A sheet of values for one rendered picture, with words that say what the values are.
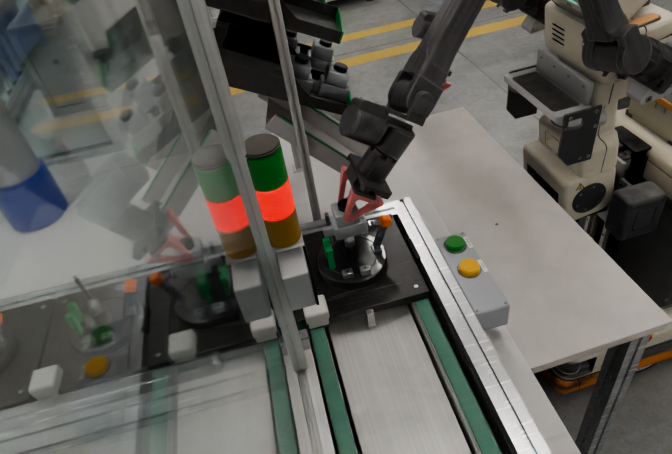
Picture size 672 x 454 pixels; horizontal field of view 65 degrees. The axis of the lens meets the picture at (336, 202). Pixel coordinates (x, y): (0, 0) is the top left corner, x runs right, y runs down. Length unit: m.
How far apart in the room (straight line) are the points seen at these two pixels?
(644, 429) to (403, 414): 1.26
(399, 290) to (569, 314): 0.35
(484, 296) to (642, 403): 1.18
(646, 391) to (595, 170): 0.88
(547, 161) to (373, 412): 0.96
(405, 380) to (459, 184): 0.63
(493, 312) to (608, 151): 0.70
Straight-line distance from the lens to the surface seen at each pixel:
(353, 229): 1.02
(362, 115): 0.87
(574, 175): 1.60
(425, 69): 0.91
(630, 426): 2.09
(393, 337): 1.04
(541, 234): 1.32
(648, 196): 1.67
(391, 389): 0.98
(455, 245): 1.11
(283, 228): 0.71
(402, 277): 1.06
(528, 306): 1.17
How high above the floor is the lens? 1.76
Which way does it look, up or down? 40 degrees down
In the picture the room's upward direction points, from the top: 9 degrees counter-clockwise
